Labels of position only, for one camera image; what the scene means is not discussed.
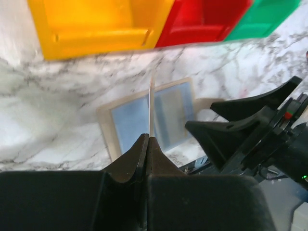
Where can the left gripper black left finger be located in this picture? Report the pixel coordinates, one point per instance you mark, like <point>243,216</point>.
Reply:
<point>110,199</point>

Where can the red plastic bin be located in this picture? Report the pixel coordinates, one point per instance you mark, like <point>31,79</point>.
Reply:
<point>200,21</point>

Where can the green plastic bin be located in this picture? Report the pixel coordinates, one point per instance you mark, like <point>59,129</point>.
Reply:
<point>262,18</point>

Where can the yellow plastic bin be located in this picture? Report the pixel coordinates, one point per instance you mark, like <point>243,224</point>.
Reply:
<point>74,28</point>

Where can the gold card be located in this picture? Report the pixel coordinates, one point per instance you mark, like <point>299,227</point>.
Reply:
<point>151,106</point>

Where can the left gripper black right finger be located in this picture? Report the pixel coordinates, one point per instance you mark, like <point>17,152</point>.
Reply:
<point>179,202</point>

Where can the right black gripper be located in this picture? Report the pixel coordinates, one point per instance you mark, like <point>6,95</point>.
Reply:
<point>259,132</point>

